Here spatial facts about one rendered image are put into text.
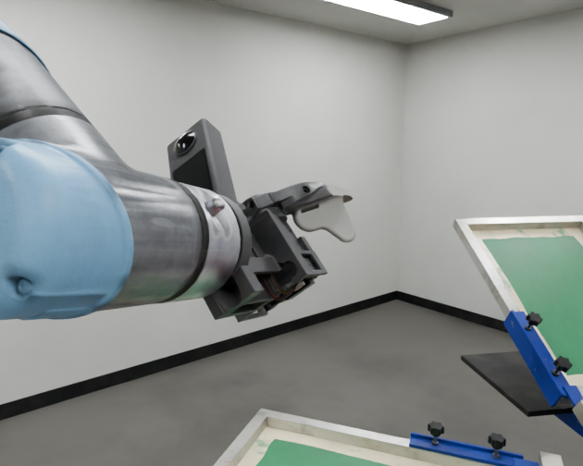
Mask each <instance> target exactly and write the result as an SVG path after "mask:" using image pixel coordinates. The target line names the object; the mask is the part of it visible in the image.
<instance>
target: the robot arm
mask: <svg viewBox="0 0 583 466"><path fill-rule="evenodd" d="M167 156H168V163H169V172H170V178H164V177H160V176H157V175H154V174H150V173H146V172H142V171H139V170H136V169H134V168H132V167H130V166H128V165H127V164H126V163H125V162H124V161H123V160H122V159H121V158H120V157H119V156H118V154H117V153H116V152H115V151H114V149H113V148H112V147H111V146H110V145H109V143H108V142H107V141H106V140H105V138H104V137H103V136H102V135H101V134H100V132H99V131H98V130H97V129H96V128H95V127H94V126H93V124H92V123H91V122H90V121H89V119H88V118H87V117H86V116H85V115H84V114H83V113H82V111H81V110H80V109H79V108H78V107H77V106H76V105H75V104H74V102H73V101H72V100H71V99H70V98H69V96H68V95H67V94H66V93H65V91H64V90H63V89H62V88H61V87H60V85H59V84H58V83H57V82H56V80H55V79H54V78H53V77H52V76H51V74H50V72H49V70H48V69H47V67H46V65H45V63H44V62H43V60H42V59H41V58H40V57H39V56H38V55H37V54H36V52H35V51H34V50H33V49H32V48H31V47H30V46H29V45H28V44H27V43H25V42H24V41H23V40H22V39H20V38H19V37H18V36H17V35H16V34H14V33H13V32H12V31H11V30H10V29H9V28H8V27H7V26H6V25H5V24H4V23H3V22H2V21H1V20H0V320H12V319H19V320H22V321H26V320H38V319H52V320H65V319H72V318H78V317H82V316H85V315H89V314H90V313H94V312H99V311H105V310H113V309H119V308H127V307H133V306H141V305H147V304H155V303H168V302H174V301H181V300H193V299H200V298H203V299H204V301H205V303H206V305H207V307H208V309H209V311H210V312H211V313H212V315H213V317H214V319H215V320H217V319H222V318H226V317H231V316H235V317H236V319H237V321H238V323H239V322H243V321H247V320H251V319H255V318H258V317H262V316H266V315H268V312H269V311H271V310H272V309H274V308H275V306H277V305H278V304H279V303H282V302H284V301H286V300H291V299H293V298H294V297H296V296H297V295H299V294H300V293H302V292H303V291H304V290H306V289H307V288H309V287H311V286H312V285H314V284H315V281H314V279H315V278H317V277H318V276H322V275H325V274H327V273H328V272H327V270H326V268H325V267H324V265H323V264H322V263H321V262H320V260H319V258H318V257H317V255H316V253H315V251H313V250H312V248H311V246H310V245H309V243H308V242H307V240H306V238H305V237H300V238H298V239H297V237H296V236H295V234H294V232H293V231H292V229H291V227H290V225H289V224H288V223H287V220H288V217H287V215H292V219H293V222H294V224H295V225H296V226H297V227H298V228H300V229H301V230H302V231H305V232H313V231H317V230H319V229H324V230H327V231H328V232H329V233H330V234H331V235H333V236H334V237H335V238H337V239H339V240H340V241H342V242H351V241H353V240H354V238H355V230H354V226H353V224H352V221H351V219H350V217H349V215H348V213H347V211H346V208H345V206H344V203H345V202H349V201H351V200H352V199H353V196H352V195H351V193H350V192H348V191H347V190H344V189H342V188H339V187H336V186H332V185H326V184H324V183H323V182H301V183H297V184H293V185H290V186H288V187H286V188H283V189H281V190H277V191H272V192H269V193H262V194H256V195H254V196H252V197H250V198H248V199H247V200H245V201H244V202H242V203H239V202H238V201H237V198H236V194H235V189H234V186H233V182H232V178H231V174H230V171H229V164H228V160H227V156H226V152H225V148H224V144H223V140H222V137H221V133H220V131H219V130H218V129H217V128H215V127H214V126H213V125H212V124H211V123H210V122H209V121H208V120H207V119H205V118H201V119H200V120H199V121H197V122H196V123H195V124H194V125H192V126H191V127H190V128H189V129H187V130H186V131H185V132H184V133H182V134H181V135H180V136H179V137H178V138H177V139H176V140H174V141H173V142H172V143H171V144H170V145H169V146H168V147H167ZM256 311H258V313H254V312H256Z"/></svg>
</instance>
